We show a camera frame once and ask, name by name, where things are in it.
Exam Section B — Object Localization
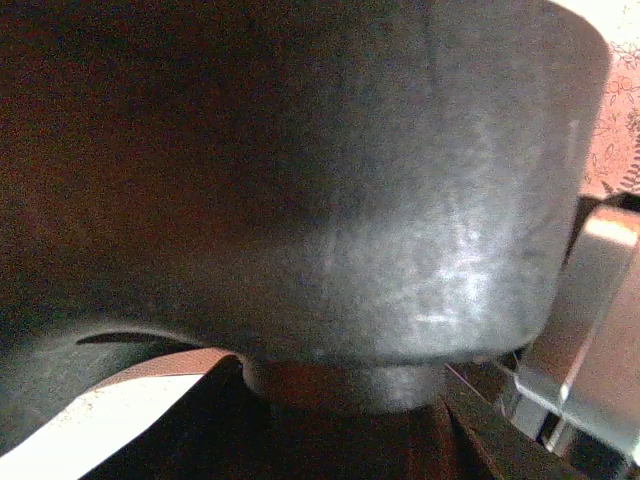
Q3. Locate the floral patterned table mat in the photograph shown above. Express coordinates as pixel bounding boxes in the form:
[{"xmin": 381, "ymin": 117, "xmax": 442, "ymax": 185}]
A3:
[{"xmin": 582, "ymin": 0, "xmax": 640, "ymax": 199}]

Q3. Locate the aluminium mat edge strip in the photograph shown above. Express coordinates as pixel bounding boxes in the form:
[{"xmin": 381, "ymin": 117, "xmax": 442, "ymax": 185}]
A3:
[{"xmin": 499, "ymin": 192, "xmax": 640, "ymax": 469}]

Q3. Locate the white hard-shell suitcase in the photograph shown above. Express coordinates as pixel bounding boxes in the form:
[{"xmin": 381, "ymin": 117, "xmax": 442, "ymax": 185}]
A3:
[{"xmin": 0, "ymin": 0, "xmax": 616, "ymax": 480}]

